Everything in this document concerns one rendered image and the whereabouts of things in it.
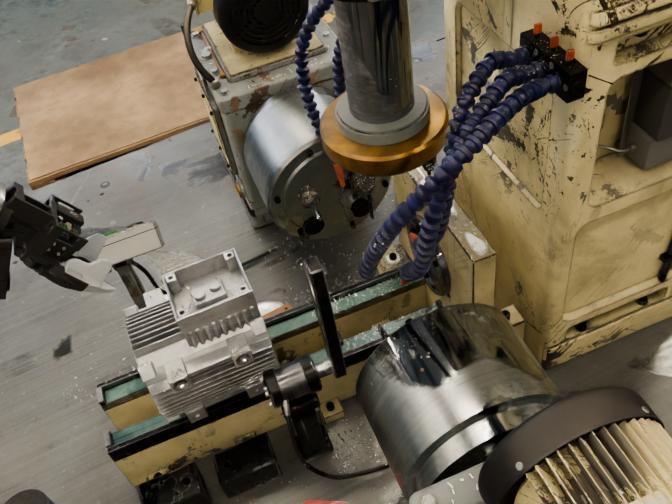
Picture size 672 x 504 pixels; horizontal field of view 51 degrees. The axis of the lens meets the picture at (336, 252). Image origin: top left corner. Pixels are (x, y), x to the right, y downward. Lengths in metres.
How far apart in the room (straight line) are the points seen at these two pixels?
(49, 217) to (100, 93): 2.58
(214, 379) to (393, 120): 0.48
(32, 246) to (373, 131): 0.48
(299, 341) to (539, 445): 0.74
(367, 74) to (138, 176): 1.09
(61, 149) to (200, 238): 1.72
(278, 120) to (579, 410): 0.86
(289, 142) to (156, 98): 2.16
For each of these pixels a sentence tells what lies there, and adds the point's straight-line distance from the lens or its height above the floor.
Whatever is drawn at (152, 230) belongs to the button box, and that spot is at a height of 1.08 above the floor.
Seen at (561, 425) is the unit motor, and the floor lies 1.36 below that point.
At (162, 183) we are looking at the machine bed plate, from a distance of 1.86.
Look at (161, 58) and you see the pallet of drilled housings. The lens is 3.69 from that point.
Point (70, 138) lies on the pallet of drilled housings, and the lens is 3.37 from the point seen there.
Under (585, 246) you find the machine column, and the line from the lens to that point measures 1.15.
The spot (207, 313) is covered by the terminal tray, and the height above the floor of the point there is 1.14.
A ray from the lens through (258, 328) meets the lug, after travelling 1.10.
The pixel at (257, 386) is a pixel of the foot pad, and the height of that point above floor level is 0.98.
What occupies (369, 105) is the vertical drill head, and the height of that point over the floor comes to 1.39.
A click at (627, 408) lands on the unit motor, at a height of 1.35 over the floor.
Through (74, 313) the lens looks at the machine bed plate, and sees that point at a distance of 1.65.
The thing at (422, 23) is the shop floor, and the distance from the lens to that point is 3.85.
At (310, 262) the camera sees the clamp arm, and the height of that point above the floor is 1.25.
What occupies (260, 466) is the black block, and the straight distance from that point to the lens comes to 1.23.
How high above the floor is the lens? 1.94
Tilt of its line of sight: 47 degrees down
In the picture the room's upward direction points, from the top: 11 degrees counter-clockwise
